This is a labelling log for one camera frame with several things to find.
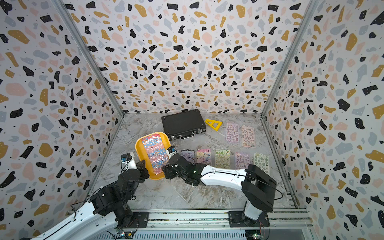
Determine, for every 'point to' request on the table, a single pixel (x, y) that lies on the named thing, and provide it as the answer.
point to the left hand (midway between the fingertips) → (147, 161)
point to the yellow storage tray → (142, 155)
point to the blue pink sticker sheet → (156, 152)
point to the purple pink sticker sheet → (242, 161)
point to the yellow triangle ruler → (215, 124)
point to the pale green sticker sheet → (262, 161)
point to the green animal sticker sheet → (222, 159)
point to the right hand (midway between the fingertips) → (165, 167)
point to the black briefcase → (184, 125)
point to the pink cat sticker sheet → (203, 156)
